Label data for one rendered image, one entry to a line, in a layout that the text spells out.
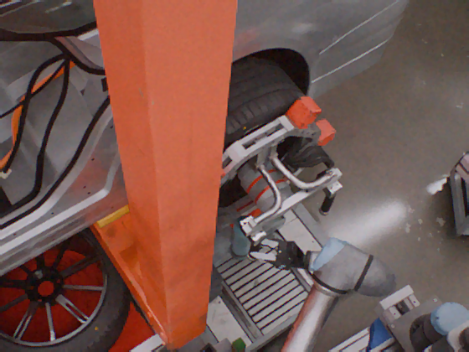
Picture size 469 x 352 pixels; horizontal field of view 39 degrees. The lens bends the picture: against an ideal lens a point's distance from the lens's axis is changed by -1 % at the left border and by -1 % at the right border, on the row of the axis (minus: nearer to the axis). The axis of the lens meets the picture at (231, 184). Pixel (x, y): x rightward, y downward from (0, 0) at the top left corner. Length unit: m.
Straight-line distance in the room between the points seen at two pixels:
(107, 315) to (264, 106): 1.02
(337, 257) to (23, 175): 1.28
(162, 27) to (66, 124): 1.53
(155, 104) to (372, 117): 2.80
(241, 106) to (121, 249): 0.73
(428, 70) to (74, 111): 2.31
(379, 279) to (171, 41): 1.14
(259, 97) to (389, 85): 1.74
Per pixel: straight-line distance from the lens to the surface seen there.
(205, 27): 0.98
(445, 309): 2.23
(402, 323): 2.42
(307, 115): 2.30
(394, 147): 3.71
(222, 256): 3.09
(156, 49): 0.95
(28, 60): 2.62
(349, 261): 1.90
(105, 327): 2.64
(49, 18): 1.70
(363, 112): 3.78
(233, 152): 2.23
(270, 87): 2.33
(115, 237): 2.57
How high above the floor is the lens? 3.03
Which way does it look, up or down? 62 degrees down
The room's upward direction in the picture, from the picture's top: 7 degrees clockwise
